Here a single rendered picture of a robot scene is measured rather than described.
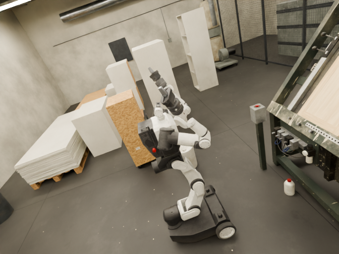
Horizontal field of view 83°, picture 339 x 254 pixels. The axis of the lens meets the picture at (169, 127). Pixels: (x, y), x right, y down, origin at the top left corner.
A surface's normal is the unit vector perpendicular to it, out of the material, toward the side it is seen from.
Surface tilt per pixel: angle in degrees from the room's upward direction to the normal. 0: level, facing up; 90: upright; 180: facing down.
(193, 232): 0
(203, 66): 90
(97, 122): 90
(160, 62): 90
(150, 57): 90
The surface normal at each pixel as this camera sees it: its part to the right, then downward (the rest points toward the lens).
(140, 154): 0.22, 0.41
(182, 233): -0.30, -0.83
